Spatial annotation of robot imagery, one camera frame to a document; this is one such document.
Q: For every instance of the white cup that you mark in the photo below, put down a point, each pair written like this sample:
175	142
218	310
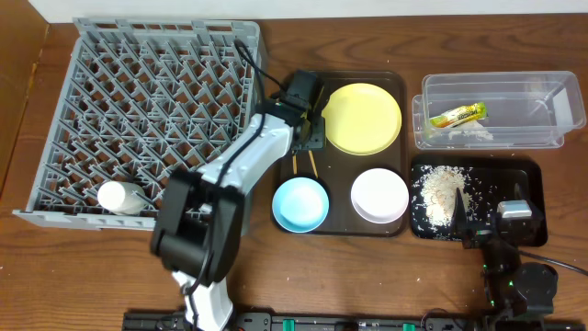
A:
121	198

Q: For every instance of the black waste tray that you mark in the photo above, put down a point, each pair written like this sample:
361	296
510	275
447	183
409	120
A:
495	180

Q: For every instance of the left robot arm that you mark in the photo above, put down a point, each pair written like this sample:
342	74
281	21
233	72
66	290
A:
199	226

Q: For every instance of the wooden chopstick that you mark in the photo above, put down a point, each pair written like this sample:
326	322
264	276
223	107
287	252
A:
294	164
313	164

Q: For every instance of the black equipment rail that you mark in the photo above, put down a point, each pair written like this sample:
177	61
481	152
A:
258	321

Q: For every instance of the spilled rice food waste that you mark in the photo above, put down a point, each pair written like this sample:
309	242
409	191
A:
437	187

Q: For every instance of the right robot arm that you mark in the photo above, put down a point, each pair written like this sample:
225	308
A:
521	293

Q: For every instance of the grey plastic dish rack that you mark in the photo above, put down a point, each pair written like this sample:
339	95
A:
139	100

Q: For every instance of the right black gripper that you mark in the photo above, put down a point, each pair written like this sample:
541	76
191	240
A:
480	235

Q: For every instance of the clear plastic bin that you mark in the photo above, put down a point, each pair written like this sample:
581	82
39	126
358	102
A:
525	110

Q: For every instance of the yellow round plate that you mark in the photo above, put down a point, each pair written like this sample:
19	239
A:
362	119

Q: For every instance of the green snack wrapper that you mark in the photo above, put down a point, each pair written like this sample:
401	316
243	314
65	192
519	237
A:
460	115

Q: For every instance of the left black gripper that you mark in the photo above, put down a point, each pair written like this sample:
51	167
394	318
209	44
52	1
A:
315	136

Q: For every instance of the light blue bowl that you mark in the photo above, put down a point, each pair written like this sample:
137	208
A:
300	205

